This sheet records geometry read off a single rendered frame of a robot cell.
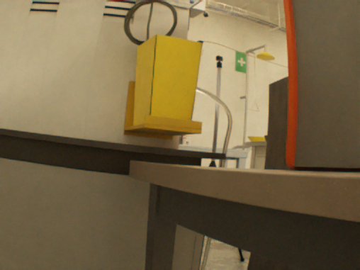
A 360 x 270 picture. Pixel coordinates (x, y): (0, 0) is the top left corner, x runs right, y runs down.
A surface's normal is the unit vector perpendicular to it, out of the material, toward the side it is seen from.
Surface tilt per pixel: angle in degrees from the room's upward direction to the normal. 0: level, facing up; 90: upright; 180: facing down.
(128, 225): 90
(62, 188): 90
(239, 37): 90
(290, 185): 90
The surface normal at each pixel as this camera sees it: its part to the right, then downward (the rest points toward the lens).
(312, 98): -0.93, -0.11
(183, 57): 0.37, 0.02
